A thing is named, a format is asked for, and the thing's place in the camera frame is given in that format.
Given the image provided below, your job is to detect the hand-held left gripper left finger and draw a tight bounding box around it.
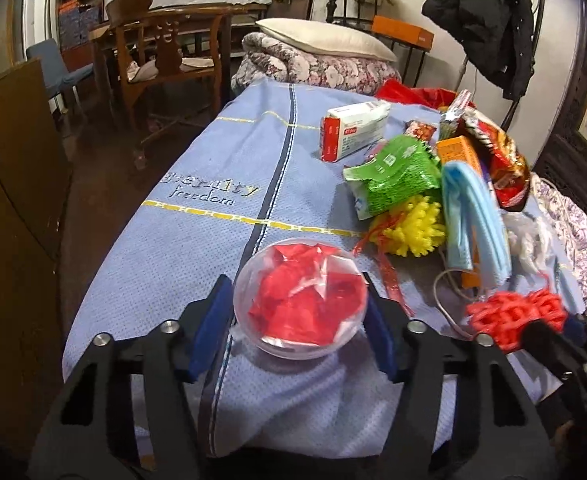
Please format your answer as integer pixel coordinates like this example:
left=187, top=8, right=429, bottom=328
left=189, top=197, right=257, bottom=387
left=26, top=274, right=235, bottom=480

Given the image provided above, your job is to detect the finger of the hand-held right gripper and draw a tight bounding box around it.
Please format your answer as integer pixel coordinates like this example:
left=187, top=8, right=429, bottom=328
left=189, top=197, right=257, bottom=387
left=521, top=318, right=587, bottom=382

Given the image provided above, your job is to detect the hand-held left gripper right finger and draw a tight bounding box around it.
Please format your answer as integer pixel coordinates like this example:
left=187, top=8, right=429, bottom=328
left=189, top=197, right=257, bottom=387
left=361, top=271, right=559, bottom=480

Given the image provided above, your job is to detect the clear plastic bowl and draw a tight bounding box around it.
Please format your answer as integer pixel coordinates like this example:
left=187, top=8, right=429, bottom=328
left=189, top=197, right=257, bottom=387
left=232, top=237, right=370, bottom=360

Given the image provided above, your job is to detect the red plastic chain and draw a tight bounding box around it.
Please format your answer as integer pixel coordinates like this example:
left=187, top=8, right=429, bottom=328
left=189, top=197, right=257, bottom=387
left=466, top=287, right=567, bottom=354

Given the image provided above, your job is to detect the yellow spiky ball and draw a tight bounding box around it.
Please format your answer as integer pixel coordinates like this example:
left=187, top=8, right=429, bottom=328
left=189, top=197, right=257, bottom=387
left=373, top=195, right=447, bottom=259

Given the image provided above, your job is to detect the green snack bag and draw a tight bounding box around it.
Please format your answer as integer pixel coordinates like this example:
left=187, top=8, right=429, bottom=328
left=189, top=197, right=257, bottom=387
left=342, top=134, right=444, bottom=221

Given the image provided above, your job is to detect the red strip wrapper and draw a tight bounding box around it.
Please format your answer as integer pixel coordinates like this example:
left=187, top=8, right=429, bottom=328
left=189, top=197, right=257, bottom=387
left=352, top=210, right=415, bottom=318

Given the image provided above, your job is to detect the light blue blanket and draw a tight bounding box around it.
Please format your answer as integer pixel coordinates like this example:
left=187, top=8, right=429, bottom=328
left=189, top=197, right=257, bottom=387
left=62, top=79, right=587, bottom=461

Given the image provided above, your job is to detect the red crumpled plastic wrapper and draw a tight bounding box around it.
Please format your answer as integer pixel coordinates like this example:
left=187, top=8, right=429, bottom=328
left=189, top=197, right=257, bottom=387
left=248, top=244, right=367, bottom=347

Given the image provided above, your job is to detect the purple floral sheet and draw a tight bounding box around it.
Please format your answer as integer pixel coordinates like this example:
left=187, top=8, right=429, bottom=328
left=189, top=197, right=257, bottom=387
left=528, top=172, right=587, bottom=311

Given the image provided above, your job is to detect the blue face mask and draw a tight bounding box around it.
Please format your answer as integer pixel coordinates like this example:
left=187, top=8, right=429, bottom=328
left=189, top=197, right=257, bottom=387
left=441, top=161, right=512, bottom=285

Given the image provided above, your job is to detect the red snack bag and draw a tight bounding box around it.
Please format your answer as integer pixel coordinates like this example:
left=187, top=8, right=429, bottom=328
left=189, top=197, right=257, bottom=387
left=461, top=110, right=532, bottom=211

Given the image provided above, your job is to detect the small orange box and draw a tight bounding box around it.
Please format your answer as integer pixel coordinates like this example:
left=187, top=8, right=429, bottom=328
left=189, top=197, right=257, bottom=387
left=436, top=135, right=485, bottom=289

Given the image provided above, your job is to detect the white and red box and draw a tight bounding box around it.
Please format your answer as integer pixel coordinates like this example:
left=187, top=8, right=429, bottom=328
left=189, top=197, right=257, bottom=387
left=319, top=100, right=392, bottom=163

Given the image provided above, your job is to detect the small red snack packet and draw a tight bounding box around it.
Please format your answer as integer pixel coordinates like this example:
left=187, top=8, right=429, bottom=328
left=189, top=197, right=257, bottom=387
left=405, top=120, right=437, bottom=142

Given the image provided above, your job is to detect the brown wooden cabinet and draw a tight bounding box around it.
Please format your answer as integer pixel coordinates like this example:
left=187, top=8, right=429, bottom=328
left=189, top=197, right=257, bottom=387
left=0, top=57, right=72, bottom=461

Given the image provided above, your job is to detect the striped foil wrapper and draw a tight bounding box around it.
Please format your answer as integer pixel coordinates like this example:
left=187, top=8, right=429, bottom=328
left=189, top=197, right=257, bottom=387
left=440, top=89, right=475, bottom=141

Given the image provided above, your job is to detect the pink floral quilt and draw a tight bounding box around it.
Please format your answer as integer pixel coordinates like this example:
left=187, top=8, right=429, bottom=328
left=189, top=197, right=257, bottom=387
left=231, top=32, right=402, bottom=97

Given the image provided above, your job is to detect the wooden chair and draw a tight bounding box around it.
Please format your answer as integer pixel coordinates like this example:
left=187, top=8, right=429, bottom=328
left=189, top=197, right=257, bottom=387
left=106, top=0, right=225, bottom=157

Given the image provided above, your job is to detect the blue chair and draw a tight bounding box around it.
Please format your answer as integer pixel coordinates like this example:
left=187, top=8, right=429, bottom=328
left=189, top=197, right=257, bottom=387
left=26, top=38, right=95, bottom=112

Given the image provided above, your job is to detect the white pillow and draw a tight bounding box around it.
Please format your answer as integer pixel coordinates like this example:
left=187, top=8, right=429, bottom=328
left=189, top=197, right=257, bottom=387
left=256, top=17, right=398, bottom=63

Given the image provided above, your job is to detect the flat orange box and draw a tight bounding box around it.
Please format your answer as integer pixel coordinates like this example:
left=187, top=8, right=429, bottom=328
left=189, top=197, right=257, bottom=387
left=372, top=15, right=435, bottom=52

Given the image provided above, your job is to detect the wooden table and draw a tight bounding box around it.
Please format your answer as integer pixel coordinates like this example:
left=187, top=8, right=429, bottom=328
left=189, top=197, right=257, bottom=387
left=90, top=3, right=269, bottom=111

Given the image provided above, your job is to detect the black jacket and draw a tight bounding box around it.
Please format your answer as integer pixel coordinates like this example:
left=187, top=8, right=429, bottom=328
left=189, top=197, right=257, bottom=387
left=422, top=0, right=535, bottom=101

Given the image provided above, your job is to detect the shelf of boxes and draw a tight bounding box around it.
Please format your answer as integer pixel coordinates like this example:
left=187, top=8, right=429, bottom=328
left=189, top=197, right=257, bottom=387
left=56, top=0, right=106, bottom=52

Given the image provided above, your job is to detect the white cable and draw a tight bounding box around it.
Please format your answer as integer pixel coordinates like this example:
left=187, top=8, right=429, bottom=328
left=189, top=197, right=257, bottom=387
left=432, top=254, right=475, bottom=342

